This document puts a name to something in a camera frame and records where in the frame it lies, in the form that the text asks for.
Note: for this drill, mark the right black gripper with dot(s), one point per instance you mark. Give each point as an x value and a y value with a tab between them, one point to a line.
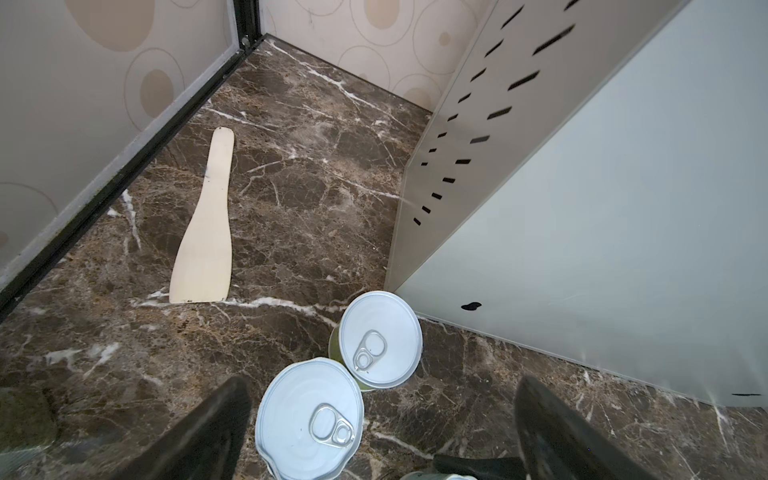
505	468

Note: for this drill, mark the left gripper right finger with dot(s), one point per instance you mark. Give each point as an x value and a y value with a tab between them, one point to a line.
557	443

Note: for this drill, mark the grey metal cabinet box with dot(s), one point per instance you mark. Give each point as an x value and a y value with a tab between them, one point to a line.
593	185

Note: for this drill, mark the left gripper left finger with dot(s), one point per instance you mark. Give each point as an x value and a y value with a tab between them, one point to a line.
206	444

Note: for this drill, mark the wooden spatula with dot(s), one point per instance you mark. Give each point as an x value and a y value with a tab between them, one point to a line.
203	265

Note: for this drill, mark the teal can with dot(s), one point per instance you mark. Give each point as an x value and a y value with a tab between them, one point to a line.
419	475

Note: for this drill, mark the green can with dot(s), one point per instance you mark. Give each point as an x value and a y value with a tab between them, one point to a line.
310	421
379	340

